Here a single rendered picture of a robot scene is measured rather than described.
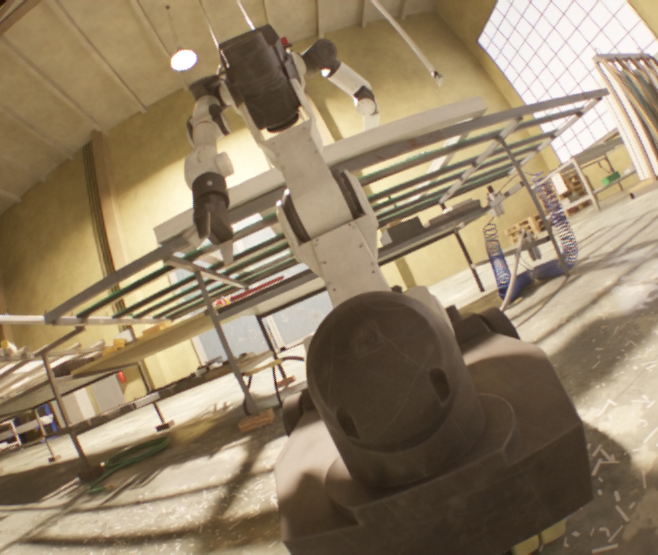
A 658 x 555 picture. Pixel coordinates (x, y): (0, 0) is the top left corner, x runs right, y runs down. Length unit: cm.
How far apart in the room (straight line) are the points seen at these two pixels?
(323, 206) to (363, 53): 1033
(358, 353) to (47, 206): 1243
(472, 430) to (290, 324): 745
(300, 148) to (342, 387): 65
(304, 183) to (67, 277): 1050
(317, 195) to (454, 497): 60
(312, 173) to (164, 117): 1011
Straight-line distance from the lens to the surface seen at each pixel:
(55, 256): 1160
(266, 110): 91
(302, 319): 765
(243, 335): 790
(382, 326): 26
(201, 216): 68
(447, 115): 145
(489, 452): 30
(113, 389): 994
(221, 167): 84
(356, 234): 67
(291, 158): 81
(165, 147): 1012
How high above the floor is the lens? 35
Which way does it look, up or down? 6 degrees up
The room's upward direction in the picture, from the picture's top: 24 degrees counter-clockwise
